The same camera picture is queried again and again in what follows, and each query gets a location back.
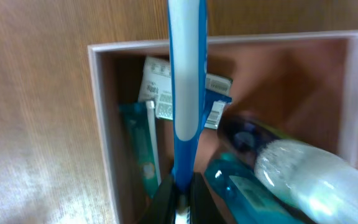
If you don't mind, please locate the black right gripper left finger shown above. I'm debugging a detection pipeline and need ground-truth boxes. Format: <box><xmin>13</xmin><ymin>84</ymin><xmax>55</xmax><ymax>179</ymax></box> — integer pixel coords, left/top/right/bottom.
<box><xmin>138</xmin><ymin>175</ymin><xmax>176</xmax><ymax>224</ymax></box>

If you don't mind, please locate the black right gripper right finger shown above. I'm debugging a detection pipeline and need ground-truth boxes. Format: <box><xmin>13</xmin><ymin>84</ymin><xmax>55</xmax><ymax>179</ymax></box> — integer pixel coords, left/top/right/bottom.
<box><xmin>190</xmin><ymin>172</ymin><xmax>226</xmax><ymax>224</ymax></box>

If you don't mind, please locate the teal Colgate toothpaste tube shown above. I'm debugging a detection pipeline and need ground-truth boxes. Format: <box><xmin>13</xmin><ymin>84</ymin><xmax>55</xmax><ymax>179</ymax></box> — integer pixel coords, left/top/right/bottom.
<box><xmin>119</xmin><ymin>100</ymin><xmax>162</xmax><ymax>198</ymax></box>

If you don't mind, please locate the clear spray bottle dark liquid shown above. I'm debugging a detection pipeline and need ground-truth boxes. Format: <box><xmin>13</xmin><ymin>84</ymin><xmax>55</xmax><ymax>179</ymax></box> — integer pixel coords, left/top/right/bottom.
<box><xmin>218</xmin><ymin>116</ymin><xmax>358</xmax><ymax>223</ymax></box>

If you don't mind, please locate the green white Dettol soap box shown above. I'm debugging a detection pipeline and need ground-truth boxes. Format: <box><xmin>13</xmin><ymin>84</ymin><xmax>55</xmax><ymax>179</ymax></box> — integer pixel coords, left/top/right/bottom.
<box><xmin>138</xmin><ymin>56</ymin><xmax>232</xmax><ymax>120</ymax></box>

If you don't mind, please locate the blue white toothbrush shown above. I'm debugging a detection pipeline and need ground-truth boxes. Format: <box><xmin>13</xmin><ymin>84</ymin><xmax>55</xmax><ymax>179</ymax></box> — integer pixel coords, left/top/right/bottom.
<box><xmin>167</xmin><ymin>0</ymin><xmax>208</xmax><ymax>223</ymax></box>

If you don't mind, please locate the teal Listerine mouthwash bottle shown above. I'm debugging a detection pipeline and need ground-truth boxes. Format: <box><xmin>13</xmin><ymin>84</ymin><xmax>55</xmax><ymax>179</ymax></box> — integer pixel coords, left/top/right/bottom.
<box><xmin>204</xmin><ymin>152</ymin><xmax>303</xmax><ymax>224</ymax></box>

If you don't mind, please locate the blue disposable razor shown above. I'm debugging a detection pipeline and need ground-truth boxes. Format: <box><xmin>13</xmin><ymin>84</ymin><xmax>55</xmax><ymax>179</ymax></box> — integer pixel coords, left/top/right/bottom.
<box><xmin>202</xmin><ymin>89</ymin><xmax>232</xmax><ymax>129</ymax></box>

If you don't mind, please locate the white box pink interior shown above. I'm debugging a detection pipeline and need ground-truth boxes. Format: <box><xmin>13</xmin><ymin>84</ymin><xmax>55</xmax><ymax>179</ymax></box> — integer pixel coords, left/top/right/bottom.
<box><xmin>88</xmin><ymin>30</ymin><xmax>358</xmax><ymax>223</ymax></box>

